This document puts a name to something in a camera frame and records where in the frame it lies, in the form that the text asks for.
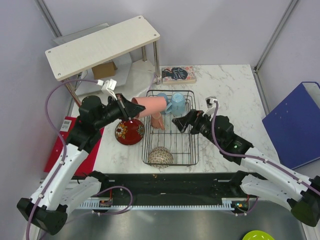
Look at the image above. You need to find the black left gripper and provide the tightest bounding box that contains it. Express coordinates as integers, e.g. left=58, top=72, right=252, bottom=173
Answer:
left=94, top=93, right=145, bottom=130

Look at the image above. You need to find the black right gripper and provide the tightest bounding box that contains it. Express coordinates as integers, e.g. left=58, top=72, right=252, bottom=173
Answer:
left=171, top=109, right=223, bottom=148

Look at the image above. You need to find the pink tumbler cup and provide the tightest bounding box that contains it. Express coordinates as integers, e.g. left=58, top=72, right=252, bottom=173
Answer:
left=131, top=96, right=167, bottom=119

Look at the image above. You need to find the red floral plate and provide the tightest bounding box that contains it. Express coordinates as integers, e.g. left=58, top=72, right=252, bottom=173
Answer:
left=114, top=118, right=145, bottom=146

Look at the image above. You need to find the pink mug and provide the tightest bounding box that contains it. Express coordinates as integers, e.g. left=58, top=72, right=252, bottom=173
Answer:
left=150, top=112, right=165, bottom=131

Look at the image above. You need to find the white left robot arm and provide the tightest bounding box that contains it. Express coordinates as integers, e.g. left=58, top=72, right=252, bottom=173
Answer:
left=17, top=93, right=145, bottom=235

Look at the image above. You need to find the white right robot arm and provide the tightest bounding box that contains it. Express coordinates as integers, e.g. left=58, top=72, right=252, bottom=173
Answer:
left=172, top=109, right=320, bottom=227

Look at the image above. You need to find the light blue mug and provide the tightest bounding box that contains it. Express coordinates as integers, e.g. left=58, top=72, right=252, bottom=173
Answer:
left=164, top=92, right=186, bottom=116

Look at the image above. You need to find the blue tumbler cup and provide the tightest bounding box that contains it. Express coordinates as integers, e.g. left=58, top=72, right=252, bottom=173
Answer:
left=157, top=92, right=168, bottom=101

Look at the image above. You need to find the patterned ceramic bowl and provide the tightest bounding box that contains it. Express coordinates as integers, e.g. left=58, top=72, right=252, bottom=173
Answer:
left=147, top=146, right=174, bottom=169

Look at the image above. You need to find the cardboard box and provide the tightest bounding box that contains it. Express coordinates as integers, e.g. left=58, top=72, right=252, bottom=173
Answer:
left=91, top=61, right=118, bottom=80

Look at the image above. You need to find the floral cover book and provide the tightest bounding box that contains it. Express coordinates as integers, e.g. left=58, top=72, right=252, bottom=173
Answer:
left=161, top=66, right=197, bottom=85

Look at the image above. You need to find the red folder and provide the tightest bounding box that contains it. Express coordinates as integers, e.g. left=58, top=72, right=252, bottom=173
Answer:
left=44, top=116, right=101, bottom=177

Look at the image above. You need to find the white wooden shelf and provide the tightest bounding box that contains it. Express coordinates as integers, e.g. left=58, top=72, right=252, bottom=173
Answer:
left=45, top=15, right=162, bottom=106

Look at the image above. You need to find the blue binder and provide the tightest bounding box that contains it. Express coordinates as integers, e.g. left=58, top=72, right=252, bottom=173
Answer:
left=262, top=81, right=320, bottom=169

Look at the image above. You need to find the green plate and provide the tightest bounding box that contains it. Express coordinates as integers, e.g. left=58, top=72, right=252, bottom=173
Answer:
left=242, top=230, right=275, bottom=240

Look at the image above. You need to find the black wire dish rack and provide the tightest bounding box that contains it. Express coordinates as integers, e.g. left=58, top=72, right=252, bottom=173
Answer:
left=141, top=89, right=200, bottom=166

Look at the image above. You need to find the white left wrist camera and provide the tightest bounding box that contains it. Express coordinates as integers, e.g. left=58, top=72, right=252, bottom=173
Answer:
left=97, top=79, right=117, bottom=99

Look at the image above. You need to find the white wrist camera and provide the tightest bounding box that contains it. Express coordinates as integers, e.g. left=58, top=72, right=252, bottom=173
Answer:
left=204, top=96, right=219, bottom=116
left=97, top=79, right=117, bottom=99

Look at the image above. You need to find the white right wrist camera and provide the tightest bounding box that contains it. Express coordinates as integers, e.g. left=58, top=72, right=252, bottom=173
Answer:
left=204, top=96, right=219, bottom=116

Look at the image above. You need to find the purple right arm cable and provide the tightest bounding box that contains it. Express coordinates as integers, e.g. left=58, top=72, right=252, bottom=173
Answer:
left=211, top=102, right=320, bottom=191

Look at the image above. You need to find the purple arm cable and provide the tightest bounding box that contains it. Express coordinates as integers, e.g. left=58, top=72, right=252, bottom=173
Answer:
left=26, top=80, right=101, bottom=238
left=211, top=102, right=320, bottom=191

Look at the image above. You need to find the purple shelf cable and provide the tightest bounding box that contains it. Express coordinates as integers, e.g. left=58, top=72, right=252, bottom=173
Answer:
left=144, top=72, right=162, bottom=98

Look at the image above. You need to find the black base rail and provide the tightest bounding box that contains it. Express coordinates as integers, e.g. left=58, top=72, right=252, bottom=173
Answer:
left=89, top=171, right=247, bottom=205

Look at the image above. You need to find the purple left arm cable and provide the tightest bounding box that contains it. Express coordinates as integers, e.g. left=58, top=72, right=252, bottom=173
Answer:
left=26, top=80, right=101, bottom=238

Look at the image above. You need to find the white slotted cable duct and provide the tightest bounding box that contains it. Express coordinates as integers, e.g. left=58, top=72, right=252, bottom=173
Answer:
left=77, top=197, right=249, bottom=212

